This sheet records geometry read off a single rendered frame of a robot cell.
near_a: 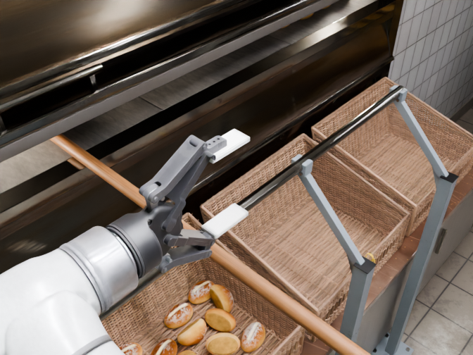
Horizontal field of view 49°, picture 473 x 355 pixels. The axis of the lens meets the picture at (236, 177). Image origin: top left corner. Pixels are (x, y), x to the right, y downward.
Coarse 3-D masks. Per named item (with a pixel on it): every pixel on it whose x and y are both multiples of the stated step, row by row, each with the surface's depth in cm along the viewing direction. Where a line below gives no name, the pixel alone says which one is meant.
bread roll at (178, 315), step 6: (174, 306) 159; (180, 306) 158; (186, 306) 159; (168, 312) 158; (174, 312) 157; (180, 312) 157; (186, 312) 158; (192, 312) 160; (168, 318) 156; (174, 318) 156; (180, 318) 157; (186, 318) 158; (168, 324) 157; (174, 324) 156; (180, 324) 157
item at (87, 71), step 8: (96, 64) 104; (80, 72) 101; (88, 72) 102; (96, 72) 104; (56, 80) 98; (64, 80) 99; (72, 80) 100; (88, 80) 104; (40, 88) 96; (48, 88) 97; (56, 88) 98; (96, 88) 104; (16, 96) 94; (24, 96) 94; (32, 96) 95; (0, 104) 92; (8, 104) 92; (16, 104) 93; (0, 112) 92; (0, 120) 92; (0, 128) 92
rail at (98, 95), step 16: (304, 0) 138; (272, 16) 131; (240, 32) 124; (192, 48) 116; (208, 48) 118; (160, 64) 110; (176, 64) 113; (128, 80) 105; (144, 80) 108; (96, 96) 101; (48, 112) 95; (64, 112) 97; (16, 128) 91; (32, 128) 93; (0, 144) 89
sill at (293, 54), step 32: (384, 0) 210; (320, 32) 185; (352, 32) 194; (256, 64) 166; (288, 64) 171; (192, 96) 151; (224, 96) 153; (128, 128) 138; (160, 128) 139; (32, 192) 118; (64, 192) 124; (0, 224) 114
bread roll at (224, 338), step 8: (216, 336) 150; (224, 336) 149; (232, 336) 150; (208, 344) 149; (216, 344) 149; (224, 344) 149; (232, 344) 149; (216, 352) 149; (224, 352) 149; (232, 352) 149
